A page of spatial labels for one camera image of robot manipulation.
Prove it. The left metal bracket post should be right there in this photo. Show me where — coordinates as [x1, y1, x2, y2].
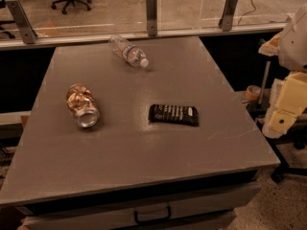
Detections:
[6, 0, 37, 44]

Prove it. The orange soda can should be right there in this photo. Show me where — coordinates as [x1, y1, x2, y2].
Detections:
[66, 84, 100, 128]

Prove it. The right metal bracket post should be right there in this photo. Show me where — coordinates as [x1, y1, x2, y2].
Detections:
[219, 0, 238, 32]

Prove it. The clear plastic water bottle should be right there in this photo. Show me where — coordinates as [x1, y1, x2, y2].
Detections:
[108, 34, 149, 68]

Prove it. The metal rail ledge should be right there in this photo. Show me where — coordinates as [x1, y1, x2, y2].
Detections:
[0, 22, 287, 51]

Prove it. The metal bracket post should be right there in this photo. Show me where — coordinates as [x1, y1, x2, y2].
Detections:
[146, 0, 157, 36]
[219, 0, 238, 32]
[6, 0, 37, 44]

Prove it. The black drawer handle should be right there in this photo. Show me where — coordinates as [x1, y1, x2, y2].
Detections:
[133, 206, 172, 225]

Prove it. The middle metal bracket post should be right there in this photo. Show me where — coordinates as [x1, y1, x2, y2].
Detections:
[146, 0, 157, 36]

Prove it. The black floor cable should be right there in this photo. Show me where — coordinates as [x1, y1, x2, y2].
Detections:
[237, 0, 258, 26]

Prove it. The grey table drawer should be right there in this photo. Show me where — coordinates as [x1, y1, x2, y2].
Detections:
[23, 181, 261, 230]

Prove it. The black snack bar packet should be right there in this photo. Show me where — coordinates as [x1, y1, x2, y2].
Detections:
[148, 104, 199, 127]

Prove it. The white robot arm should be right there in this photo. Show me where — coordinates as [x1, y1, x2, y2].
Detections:
[259, 4, 307, 139]

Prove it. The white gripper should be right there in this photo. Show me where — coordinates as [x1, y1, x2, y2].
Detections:
[262, 72, 307, 139]

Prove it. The roll of tape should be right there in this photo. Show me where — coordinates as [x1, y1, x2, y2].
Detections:
[246, 85, 261, 101]

